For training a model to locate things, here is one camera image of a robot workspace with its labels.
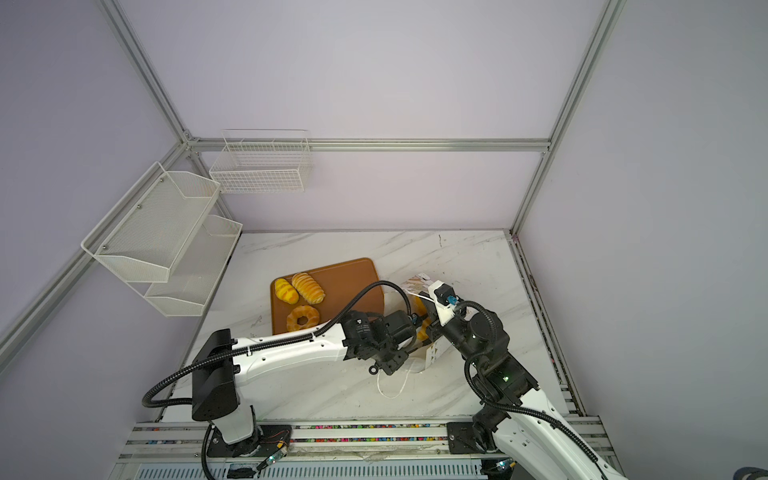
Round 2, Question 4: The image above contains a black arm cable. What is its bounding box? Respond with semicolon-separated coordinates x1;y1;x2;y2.
141;280;416;480
455;299;607;480

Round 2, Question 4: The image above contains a white mesh lower shelf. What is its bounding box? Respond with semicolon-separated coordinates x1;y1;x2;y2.
144;215;242;317

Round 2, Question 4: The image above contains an aluminium frame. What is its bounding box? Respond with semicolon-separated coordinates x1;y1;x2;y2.
1;1;626;377

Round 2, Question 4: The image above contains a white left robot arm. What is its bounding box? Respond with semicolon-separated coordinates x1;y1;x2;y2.
191;310;417;445

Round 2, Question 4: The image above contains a white wire basket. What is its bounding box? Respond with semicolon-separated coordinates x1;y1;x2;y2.
209;129;314;194

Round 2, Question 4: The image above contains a white mesh shelf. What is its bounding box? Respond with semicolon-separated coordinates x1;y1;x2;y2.
144;215;242;317
81;163;221;283

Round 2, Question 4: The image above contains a ridged long fake bread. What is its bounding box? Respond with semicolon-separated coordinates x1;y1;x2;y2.
411;296;431;342

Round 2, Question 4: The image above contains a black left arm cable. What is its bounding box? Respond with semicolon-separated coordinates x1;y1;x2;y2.
141;280;416;480

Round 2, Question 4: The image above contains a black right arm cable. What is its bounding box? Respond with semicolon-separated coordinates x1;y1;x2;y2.
455;299;607;480

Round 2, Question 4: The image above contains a brown plastic tray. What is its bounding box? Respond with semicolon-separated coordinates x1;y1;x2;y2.
270;258;379;334

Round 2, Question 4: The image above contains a white mesh upper shelf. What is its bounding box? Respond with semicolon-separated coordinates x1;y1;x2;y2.
81;163;221;283

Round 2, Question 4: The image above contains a yellow fake bread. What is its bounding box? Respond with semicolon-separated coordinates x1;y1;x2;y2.
285;305;321;332
291;272;326;305
274;278;300;305

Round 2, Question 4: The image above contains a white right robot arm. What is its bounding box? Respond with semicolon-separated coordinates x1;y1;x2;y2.
438;301;624;479

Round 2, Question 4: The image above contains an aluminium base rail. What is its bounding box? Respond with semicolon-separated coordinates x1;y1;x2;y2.
109;417;623;479

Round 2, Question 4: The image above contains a cartoon animal paper bag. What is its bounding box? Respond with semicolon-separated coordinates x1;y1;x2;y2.
376;273;445;400

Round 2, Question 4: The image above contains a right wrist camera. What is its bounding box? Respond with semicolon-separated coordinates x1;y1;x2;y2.
428;281;459;326

